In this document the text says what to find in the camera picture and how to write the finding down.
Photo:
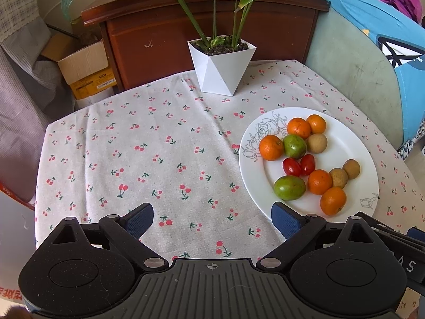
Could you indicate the white plate with flower drawing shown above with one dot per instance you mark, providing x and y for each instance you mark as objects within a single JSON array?
[{"x": 255, "y": 179}]

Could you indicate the round green fruit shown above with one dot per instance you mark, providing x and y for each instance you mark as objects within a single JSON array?
[{"x": 294, "y": 146}]

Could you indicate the oval green fruit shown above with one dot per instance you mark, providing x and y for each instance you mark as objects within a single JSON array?
[{"x": 289, "y": 187}]

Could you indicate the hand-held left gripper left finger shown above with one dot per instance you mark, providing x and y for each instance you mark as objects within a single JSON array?
[{"x": 141, "y": 221}]

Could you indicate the brown wooden cabinet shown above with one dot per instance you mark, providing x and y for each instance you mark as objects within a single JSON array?
[{"x": 159, "y": 43}]

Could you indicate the open cardboard box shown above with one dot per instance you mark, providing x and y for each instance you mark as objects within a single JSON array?
[{"x": 86, "y": 69}]

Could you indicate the white faceted plant pot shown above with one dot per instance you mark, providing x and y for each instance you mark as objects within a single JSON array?
[{"x": 219, "y": 69}]

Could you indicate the red cherry tomato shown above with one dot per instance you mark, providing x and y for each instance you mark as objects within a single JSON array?
[
  {"x": 307, "y": 164},
  {"x": 291, "y": 166}
]

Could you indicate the grey patterned knit cloth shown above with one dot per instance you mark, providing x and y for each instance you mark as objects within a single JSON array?
[{"x": 413, "y": 139}]

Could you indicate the blue covered sofa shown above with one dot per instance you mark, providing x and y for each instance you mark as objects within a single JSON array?
[{"x": 372, "y": 16}]

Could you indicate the brown kiwi top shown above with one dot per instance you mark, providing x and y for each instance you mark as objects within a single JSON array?
[{"x": 316, "y": 143}]

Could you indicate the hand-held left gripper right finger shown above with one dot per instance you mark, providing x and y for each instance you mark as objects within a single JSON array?
[{"x": 284, "y": 221}]

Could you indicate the plaid curtain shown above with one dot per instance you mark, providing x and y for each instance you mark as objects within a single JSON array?
[{"x": 20, "y": 89}]

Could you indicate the orange mandarin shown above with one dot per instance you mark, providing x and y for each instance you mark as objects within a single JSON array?
[
  {"x": 298, "y": 128},
  {"x": 273, "y": 147},
  {"x": 333, "y": 200},
  {"x": 316, "y": 123},
  {"x": 319, "y": 181}
]

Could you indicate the brown kiwi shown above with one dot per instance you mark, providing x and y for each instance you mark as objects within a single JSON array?
[
  {"x": 338, "y": 177},
  {"x": 351, "y": 168},
  {"x": 316, "y": 143}
]

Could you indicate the grey-green armchair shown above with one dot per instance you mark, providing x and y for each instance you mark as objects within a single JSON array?
[{"x": 348, "y": 79}]

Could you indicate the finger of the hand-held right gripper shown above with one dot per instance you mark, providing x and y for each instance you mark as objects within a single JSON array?
[{"x": 417, "y": 235}]

